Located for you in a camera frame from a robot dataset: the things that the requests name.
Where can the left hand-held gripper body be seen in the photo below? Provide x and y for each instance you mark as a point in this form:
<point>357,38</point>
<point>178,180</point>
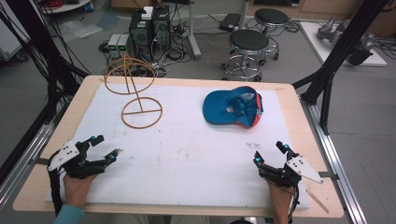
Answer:
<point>77,165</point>

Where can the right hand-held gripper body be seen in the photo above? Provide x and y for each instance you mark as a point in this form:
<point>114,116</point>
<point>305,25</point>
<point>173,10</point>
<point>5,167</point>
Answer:
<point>281,175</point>

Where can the blue baseball cap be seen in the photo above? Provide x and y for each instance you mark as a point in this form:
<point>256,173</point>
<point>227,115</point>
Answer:
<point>232,107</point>

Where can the person's right hand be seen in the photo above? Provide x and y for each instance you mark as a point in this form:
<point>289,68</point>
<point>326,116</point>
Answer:
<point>280,199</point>

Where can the person's left hand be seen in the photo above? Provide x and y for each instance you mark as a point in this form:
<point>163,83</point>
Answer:
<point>77,190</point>

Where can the thin wooden stick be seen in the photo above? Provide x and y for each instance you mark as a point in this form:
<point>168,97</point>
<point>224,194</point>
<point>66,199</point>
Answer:
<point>318,201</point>

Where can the white foam mat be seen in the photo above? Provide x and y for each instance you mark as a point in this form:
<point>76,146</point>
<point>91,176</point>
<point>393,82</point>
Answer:
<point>174,155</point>

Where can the small silver box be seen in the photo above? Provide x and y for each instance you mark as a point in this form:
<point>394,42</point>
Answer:
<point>113,43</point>
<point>124,43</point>

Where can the black round stool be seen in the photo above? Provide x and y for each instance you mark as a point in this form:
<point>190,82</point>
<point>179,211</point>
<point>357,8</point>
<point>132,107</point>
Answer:
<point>247,54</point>
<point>271,23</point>

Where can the white platform board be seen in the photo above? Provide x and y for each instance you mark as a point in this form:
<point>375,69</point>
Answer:
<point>317,40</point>

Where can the black computer tower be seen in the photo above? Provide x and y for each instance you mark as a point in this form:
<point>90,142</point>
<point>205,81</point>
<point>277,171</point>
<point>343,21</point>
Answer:
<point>141,37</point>
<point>162,31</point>

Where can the flat black case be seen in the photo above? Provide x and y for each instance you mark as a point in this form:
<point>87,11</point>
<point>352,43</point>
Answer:
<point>229,21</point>

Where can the white device on tower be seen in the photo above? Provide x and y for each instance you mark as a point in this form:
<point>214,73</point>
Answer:
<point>147,13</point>

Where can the white round table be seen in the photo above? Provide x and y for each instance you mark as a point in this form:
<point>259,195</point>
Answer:
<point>65,5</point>

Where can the aluminium rail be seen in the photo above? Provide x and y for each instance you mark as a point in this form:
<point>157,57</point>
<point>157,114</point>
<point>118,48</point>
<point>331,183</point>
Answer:
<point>21,168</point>
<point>339,161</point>

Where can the black metal frame stand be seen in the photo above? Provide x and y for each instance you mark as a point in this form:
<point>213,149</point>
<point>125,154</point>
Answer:
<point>336,56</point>
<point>46,56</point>

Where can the grey metal post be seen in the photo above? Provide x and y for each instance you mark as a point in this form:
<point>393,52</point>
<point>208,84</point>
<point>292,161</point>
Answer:
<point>193,34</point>

